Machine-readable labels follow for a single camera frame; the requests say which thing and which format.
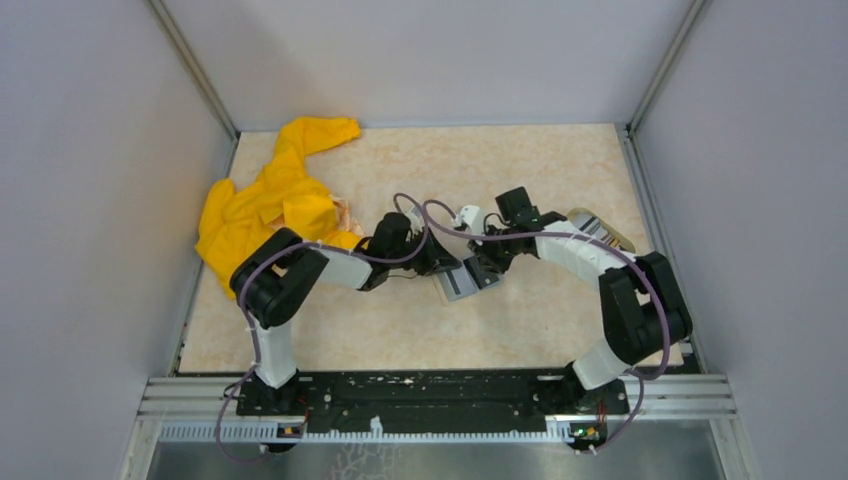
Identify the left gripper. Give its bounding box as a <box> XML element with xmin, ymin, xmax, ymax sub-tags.
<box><xmin>387</xmin><ymin>225</ymin><xmax>462</xmax><ymax>276</ymax></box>

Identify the black credit card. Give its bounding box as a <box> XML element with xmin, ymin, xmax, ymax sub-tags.
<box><xmin>463</xmin><ymin>255</ymin><xmax>502</xmax><ymax>290</ymax></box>

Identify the clear plastic card holder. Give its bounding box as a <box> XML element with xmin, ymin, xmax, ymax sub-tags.
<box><xmin>434</xmin><ymin>254</ymin><xmax>503</xmax><ymax>303</ymax></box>

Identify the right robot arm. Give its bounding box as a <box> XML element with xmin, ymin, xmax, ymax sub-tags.
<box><xmin>454</xmin><ymin>187</ymin><xmax>693</xmax><ymax>412</ymax></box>

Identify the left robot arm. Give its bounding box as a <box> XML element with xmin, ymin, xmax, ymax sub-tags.
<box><xmin>230</xmin><ymin>212</ymin><xmax>462</xmax><ymax>414</ymax></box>

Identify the beige oval tray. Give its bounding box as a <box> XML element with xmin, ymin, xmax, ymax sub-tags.
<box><xmin>566</xmin><ymin>207</ymin><xmax>637</xmax><ymax>253</ymax></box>

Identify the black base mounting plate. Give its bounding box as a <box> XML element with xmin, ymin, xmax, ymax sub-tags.
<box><xmin>236</xmin><ymin>368</ymin><xmax>630</xmax><ymax>433</ymax></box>

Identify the yellow cloth garment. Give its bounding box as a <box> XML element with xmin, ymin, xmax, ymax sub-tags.
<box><xmin>195</xmin><ymin>116</ymin><xmax>364</xmax><ymax>300</ymax></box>

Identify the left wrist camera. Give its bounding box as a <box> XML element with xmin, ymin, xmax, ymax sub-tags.
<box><xmin>403</xmin><ymin>206</ymin><xmax>429</xmax><ymax>235</ymax></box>

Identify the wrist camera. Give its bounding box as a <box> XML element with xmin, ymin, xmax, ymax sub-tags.
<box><xmin>403</xmin><ymin>206</ymin><xmax>429</xmax><ymax>235</ymax></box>
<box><xmin>453</xmin><ymin>205</ymin><xmax>485</xmax><ymax>235</ymax></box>

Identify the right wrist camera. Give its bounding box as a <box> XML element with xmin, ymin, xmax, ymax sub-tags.
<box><xmin>453</xmin><ymin>205</ymin><xmax>485</xmax><ymax>235</ymax></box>

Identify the white slotted cable duct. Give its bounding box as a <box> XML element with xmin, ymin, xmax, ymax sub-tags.
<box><xmin>159</xmin><ymin>417</ymin><xmax>575</xmax><ymax>445</ymax></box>

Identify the aluminium frame rail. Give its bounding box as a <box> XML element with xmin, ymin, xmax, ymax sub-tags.
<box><xmin>138</xmin><ymin>369</ymin><xmax>737</xmax><ymax>420</ymax></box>

